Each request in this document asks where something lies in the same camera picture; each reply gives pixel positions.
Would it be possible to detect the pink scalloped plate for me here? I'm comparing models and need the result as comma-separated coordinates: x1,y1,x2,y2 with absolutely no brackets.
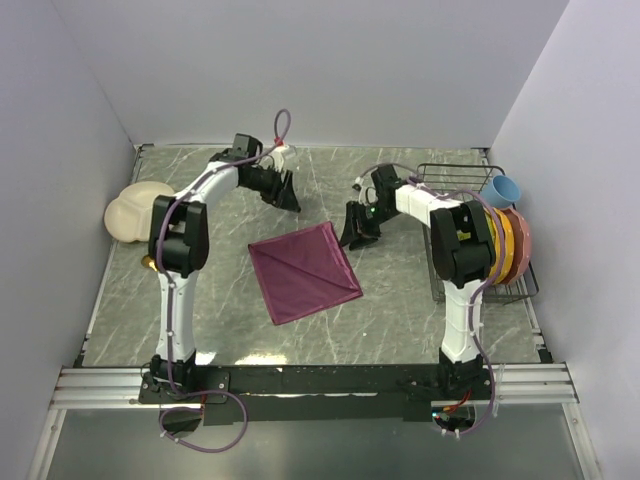
503,207,532,285

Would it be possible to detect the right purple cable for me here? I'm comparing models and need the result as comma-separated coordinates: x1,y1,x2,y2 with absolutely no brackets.
355,163,501,441

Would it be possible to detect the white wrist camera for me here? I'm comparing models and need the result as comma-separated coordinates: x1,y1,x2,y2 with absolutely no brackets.
267,142,297,172
352,176,371,193

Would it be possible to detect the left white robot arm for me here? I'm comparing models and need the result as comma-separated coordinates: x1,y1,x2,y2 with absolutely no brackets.
148,134,301,402

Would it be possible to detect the cream divided ceramic plate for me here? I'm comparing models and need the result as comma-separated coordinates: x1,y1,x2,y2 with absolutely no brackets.
104,181,175,243

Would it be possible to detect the light blue plastic cup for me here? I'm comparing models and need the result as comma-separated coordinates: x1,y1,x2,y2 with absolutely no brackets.
480,175,521,209

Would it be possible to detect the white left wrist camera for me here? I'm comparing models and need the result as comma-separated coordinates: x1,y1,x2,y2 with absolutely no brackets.
267,142,297,172

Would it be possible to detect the green scalloped plate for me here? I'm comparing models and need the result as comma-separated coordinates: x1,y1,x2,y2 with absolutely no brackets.
484,209,501,277

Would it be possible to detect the orange scalloped plate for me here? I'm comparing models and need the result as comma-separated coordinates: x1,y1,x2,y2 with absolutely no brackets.
490,209,515,285

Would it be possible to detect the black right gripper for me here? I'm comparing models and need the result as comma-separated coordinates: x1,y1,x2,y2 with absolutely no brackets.
338,201,397,251

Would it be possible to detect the black wire dish rack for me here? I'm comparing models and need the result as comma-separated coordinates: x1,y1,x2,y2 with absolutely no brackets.
418,162,540,305

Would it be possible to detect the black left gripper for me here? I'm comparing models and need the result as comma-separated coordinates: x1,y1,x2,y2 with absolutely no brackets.
243,165,302,214

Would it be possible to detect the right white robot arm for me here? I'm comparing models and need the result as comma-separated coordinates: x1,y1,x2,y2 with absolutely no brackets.
340,162,505,399

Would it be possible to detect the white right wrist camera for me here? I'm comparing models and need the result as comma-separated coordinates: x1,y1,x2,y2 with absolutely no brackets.
352,176,371,193

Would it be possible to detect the aluminium frame rail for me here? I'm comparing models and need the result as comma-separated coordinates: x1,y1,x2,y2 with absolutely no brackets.
50,364,578,410

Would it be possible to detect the purple cloth napkin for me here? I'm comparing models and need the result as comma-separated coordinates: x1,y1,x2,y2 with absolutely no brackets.
248,221,363,326

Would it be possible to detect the gold metal spoon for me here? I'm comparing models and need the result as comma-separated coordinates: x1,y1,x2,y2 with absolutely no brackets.
141,255,157,272

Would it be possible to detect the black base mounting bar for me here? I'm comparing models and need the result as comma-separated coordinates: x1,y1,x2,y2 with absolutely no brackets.
138,364,491,426

